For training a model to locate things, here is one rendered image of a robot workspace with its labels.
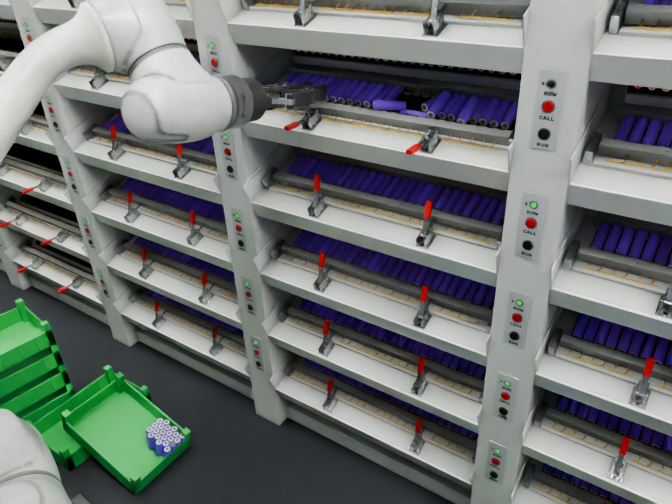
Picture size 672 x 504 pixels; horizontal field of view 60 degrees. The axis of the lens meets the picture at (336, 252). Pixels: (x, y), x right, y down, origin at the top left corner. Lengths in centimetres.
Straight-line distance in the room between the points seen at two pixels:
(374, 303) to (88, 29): 79
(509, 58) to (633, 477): 84
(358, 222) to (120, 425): 100
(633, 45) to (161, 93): 66
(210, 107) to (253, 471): 111
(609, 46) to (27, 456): 119
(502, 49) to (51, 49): 66
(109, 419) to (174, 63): 123
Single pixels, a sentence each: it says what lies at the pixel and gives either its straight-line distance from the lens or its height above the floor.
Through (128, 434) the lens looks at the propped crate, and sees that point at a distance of 187.
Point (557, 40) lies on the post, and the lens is 94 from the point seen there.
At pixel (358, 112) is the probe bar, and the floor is 99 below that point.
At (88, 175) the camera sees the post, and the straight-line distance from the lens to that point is 195.
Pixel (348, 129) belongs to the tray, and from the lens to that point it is 117.
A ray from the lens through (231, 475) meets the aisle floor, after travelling 175.
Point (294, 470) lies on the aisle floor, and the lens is 173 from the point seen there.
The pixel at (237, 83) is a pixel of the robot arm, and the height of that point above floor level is 110.
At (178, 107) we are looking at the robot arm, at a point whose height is 110.
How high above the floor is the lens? 134
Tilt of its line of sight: 31 degrees down
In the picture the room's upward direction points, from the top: 3 degrees counter-clockwise
